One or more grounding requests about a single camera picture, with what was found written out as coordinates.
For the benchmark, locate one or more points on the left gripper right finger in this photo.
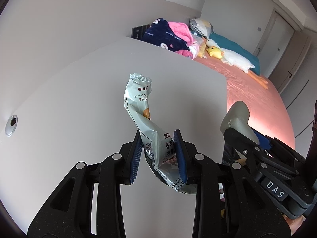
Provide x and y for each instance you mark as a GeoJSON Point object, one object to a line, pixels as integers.
{"type": "Point", "coordinates": [217, 212]}

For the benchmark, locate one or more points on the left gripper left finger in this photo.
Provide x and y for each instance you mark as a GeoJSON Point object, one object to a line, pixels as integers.
{"type": "Point", "coordinates": [87, 202]}

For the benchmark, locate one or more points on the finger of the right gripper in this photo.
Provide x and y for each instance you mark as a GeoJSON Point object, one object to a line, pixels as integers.
{"type": "Point", "coordinates": [241, 143]}
{"type": "Point", "coordinates": [264, 140]}

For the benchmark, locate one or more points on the grey corner guard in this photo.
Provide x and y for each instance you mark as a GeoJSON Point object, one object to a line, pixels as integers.
{"type": "Point", "coordinates": [237, 118]}

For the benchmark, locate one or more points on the silver snack wrapper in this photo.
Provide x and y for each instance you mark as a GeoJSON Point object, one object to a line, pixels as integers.
{"type": "Point", "coordinates": [159, 147]}

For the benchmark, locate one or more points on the black lined trash bin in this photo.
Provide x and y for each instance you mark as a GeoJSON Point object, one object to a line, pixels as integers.
{"type": "Point", "coordinates": [229, 158]}

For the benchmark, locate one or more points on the person's right hand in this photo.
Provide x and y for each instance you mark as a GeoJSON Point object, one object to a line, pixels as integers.
{"type": "Point", "coordinates": [294, 224]}

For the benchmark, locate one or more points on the bed with pink sheet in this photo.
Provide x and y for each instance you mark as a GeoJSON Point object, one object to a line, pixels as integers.
{"type": "Point", "coordinates": [268, 114]}

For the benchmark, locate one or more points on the teal pillow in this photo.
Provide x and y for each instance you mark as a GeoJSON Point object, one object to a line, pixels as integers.
{"type": "Point", "coordinates": [223, 42]}

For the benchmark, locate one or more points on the white goose plush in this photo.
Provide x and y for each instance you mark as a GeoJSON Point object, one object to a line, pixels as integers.
{"type": "Point", "coordinates": [234, 59]}

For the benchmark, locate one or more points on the yellow duck plush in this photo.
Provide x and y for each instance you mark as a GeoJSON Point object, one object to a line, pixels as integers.
{"type": "Point", "coordinates": [215, 52]}

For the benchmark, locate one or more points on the yellow long plush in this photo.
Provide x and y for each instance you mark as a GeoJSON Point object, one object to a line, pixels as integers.
{"type": "Point", "coordinates": [201, 51]}

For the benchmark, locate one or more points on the patterned grey yellow pillow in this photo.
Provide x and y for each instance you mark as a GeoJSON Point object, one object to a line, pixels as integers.
{"type": "Point", "coordinates": [201, 27]}

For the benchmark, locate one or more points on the navy pink clothes pile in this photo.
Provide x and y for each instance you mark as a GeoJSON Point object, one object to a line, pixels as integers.
{"type": "Point", "coordinates": [173, 36]}

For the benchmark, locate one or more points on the white door with handle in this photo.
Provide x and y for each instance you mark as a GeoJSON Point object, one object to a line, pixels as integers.
{"type": "Point", "coordinates": [281, 50]}

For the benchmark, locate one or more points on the desk cable grommet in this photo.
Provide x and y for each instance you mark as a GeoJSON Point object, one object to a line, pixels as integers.
{"type": "Point", "coordinates": [11, 125]}

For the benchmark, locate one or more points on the black wall socket panel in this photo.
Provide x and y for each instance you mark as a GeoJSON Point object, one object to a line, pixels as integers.
{"type": "Point", "coordinates": [138, 32]}

